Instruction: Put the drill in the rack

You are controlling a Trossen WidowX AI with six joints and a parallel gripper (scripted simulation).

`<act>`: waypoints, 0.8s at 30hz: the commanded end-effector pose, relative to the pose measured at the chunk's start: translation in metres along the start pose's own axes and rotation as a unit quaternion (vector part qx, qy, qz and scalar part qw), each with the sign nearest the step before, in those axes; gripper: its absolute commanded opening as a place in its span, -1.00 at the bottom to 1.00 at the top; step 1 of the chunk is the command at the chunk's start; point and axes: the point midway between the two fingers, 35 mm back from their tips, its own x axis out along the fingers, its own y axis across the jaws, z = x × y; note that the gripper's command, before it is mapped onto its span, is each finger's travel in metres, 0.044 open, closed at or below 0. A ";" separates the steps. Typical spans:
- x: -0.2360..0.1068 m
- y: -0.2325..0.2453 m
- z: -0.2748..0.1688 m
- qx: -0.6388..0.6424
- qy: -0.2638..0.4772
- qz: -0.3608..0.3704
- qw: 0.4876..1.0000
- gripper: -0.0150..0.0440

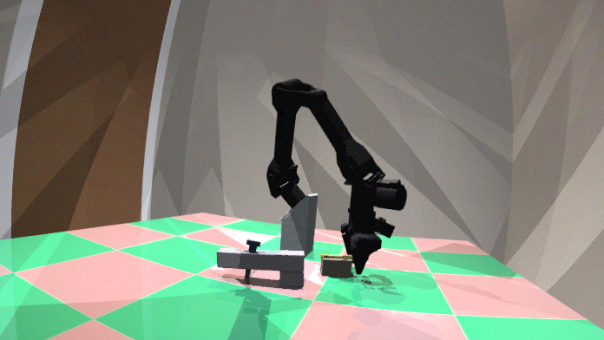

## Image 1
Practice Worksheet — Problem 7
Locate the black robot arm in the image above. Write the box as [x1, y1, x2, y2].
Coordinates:
[266, 78, 407, 212]

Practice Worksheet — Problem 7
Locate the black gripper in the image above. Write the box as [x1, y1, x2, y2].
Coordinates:
[341, 204, 382, 275]

